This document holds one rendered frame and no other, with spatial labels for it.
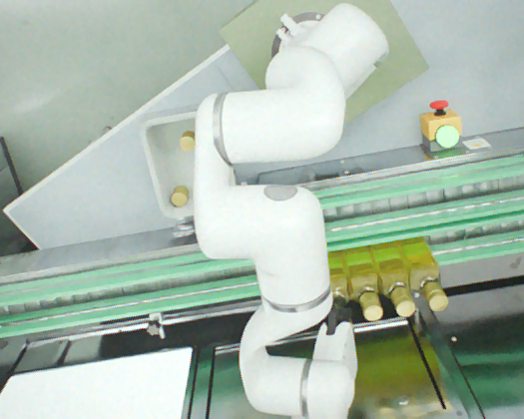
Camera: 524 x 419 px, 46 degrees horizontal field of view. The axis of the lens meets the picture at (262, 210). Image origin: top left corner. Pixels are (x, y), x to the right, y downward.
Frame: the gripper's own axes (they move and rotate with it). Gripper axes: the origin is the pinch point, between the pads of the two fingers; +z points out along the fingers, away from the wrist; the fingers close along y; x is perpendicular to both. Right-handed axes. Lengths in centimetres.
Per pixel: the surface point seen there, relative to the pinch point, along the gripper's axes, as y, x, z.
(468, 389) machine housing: -14.9, -19.9, 2.5
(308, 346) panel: -12.7, 10.3, 11.2
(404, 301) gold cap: 1.4, -10.2, 5.5
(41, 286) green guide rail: 4, 67, 9
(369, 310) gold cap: 0.7, -4.2, 3.8
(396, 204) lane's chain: 7.5, -7.3, 34.0
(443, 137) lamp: 19.5, -17.6, 39.8
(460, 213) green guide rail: 6.4, -20.1, 29.9
